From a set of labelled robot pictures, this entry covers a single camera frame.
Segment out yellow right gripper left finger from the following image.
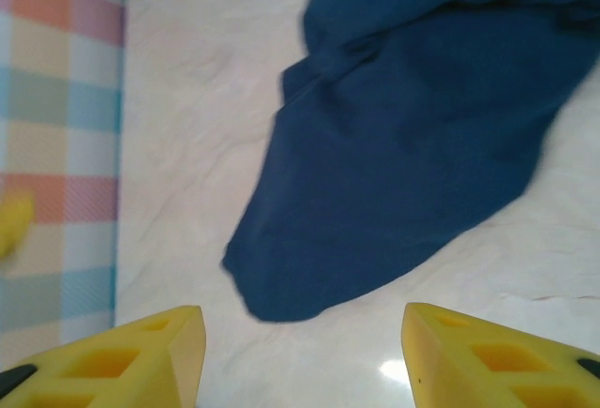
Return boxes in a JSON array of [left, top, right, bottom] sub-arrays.
[[0, 304, 207, 408]]

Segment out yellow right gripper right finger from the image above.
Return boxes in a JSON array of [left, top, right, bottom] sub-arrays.
[[401, 302, 600, 408]]

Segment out dark blue printed t-shirt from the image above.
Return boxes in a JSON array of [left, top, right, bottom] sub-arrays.
[[220, 0, 600, 324]]

